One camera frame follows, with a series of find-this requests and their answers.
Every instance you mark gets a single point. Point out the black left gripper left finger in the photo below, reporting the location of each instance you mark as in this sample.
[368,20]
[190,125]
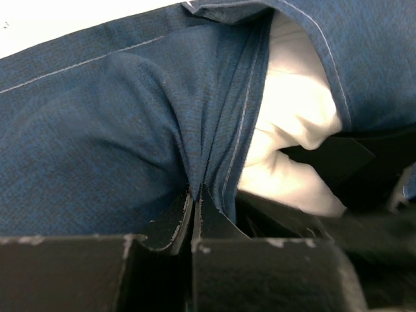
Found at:
[128,272]

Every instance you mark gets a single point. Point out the blue pillowcase with gold script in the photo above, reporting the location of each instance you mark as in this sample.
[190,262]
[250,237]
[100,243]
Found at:
[102,129]

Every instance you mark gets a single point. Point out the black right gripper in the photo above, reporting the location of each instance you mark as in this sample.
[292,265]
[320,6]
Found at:
[377,233]

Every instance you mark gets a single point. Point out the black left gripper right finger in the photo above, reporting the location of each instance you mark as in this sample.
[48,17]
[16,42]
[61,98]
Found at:
[232,272]

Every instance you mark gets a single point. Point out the white pillow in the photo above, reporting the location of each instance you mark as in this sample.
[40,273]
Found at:
[297,109]

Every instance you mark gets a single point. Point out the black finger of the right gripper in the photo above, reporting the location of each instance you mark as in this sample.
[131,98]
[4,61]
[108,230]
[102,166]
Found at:
[259,217]

